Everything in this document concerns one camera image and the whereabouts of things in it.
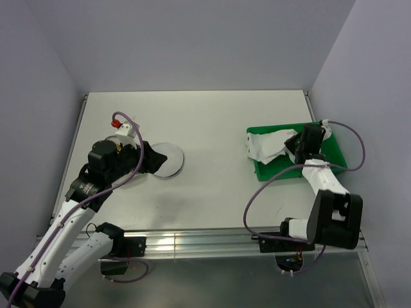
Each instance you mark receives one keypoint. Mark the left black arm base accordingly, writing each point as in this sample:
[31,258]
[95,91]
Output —
[128,247]

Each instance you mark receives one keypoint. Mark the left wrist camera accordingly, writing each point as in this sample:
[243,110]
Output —
[125,133]

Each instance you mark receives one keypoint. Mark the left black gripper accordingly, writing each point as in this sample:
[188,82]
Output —
[153,160]

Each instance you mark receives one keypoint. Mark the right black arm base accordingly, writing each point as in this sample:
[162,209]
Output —
[281,246]

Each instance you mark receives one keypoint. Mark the white garments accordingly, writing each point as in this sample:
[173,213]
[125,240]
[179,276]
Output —
[267,147]

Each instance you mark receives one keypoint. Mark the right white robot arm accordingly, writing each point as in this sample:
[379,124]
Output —
[336,214]

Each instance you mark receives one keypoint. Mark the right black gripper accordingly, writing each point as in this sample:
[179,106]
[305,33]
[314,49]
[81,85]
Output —
[289,143]

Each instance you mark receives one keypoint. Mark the aluminium mounting rail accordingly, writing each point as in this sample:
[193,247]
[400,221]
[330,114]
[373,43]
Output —
[203,243]

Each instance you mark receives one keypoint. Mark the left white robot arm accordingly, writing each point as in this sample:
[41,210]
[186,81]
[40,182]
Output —
[43,279]

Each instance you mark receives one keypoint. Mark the green plastic bin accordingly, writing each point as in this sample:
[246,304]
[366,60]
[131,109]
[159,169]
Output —
[330,148]

